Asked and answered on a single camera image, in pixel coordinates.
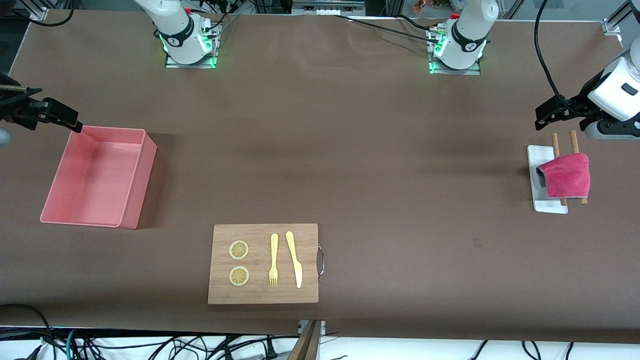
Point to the red cloth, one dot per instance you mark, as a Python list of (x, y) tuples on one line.
[(570, 175)]

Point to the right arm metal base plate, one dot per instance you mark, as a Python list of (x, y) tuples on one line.
[(192, 65)]

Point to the white rack tray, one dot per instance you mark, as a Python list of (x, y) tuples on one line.
[(537, 155)]

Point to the aluminium frame profile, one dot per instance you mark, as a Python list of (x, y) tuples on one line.
[(616, 22), (39, 14)]

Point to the pink plastic bin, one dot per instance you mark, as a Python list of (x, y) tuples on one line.
[(75, 205)]

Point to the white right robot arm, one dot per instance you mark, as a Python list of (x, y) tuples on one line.
[(175, 30)]

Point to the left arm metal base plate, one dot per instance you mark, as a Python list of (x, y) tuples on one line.
[(457, 71)]

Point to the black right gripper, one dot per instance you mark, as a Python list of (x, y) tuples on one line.
[(14, 106)]

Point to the yellow plastic fork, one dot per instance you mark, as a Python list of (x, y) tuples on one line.
[(274, 245)]

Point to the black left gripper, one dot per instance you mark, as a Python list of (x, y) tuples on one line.
[(578, 104)]

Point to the black power plug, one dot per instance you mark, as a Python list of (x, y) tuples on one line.
[(271, 351)]

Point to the wooden beam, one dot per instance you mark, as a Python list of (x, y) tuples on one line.
[(306, 345)]

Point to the yellow plastic knife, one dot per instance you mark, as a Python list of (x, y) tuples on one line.
[(298, 275)]

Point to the small metal table bracket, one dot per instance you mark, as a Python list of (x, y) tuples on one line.
[(323, 327)]

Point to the silver device box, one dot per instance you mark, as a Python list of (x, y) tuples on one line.
[(325, 7)]

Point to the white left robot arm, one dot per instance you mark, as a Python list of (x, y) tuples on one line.
[(470, 30)]

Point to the wooden rack rod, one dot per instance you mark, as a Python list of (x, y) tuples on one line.
[(574, 142), (555, 145)]

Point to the lemon slice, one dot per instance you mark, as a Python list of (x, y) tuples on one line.
[(239, 276), (239, 250)]

